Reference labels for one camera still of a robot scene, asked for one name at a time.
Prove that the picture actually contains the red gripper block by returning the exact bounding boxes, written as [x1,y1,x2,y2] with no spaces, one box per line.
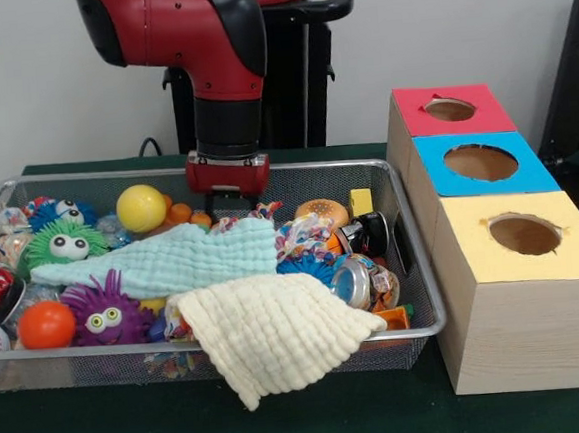
[184,146,274,202]

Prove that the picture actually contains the orange building block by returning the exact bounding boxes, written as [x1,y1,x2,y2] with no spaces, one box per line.
[160,190,216,234]

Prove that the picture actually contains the light blue knitted cloth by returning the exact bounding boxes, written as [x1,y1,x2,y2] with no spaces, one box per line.
[27,215,284,308]

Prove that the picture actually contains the cream waffle cloth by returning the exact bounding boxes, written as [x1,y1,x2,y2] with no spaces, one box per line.
[164,264,393,417]

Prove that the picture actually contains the shallow clear mesh bin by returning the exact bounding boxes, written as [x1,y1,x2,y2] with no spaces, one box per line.
[0,143,453,403]

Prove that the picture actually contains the wooden box with three holes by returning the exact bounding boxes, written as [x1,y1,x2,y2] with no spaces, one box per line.
[382,74,579,402]

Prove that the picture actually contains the plain yellow ball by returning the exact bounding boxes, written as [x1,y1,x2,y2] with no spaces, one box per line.
[115,182,170,235]

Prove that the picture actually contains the tan orange ball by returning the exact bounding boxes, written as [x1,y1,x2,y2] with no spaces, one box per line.
[293,197,351,232]

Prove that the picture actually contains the black printed can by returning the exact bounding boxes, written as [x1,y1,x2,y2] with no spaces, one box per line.
[335,211,391,261]

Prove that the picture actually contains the crushed silver can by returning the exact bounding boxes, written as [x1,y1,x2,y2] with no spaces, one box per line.
[328,250,403,312]

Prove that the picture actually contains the green spiky ball with eyes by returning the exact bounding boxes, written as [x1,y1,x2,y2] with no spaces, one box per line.
[14,216,112,279]

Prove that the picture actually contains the purple spiky ball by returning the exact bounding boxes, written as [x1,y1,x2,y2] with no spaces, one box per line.
[60,267,158,350]

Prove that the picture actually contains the dark green table cloth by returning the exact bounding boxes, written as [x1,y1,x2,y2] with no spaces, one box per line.
[0,122,579,433]

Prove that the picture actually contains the black panel on stand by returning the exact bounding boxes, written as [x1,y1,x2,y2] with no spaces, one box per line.
[533,0,579,182]

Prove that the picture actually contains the black cable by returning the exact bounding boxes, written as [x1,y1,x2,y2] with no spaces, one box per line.
[138,136,165,159]

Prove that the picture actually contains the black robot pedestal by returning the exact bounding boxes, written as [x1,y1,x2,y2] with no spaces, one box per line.
[157,0,365,159]

